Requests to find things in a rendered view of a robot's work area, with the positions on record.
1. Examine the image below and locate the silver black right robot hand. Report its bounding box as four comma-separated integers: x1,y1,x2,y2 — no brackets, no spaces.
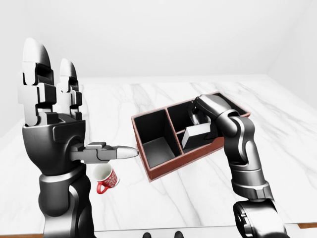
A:
187,94,236,141

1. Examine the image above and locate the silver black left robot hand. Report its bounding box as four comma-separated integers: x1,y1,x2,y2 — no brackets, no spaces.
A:
17,37,140,176

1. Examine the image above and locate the white grey book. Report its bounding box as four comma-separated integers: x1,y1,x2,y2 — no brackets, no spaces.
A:
181,122,214,150

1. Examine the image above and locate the red-brown desk caddy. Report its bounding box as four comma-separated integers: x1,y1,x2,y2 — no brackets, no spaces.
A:
131,91,251,183

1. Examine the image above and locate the red and white mug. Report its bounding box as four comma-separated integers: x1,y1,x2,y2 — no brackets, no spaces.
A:
92,163,121,195

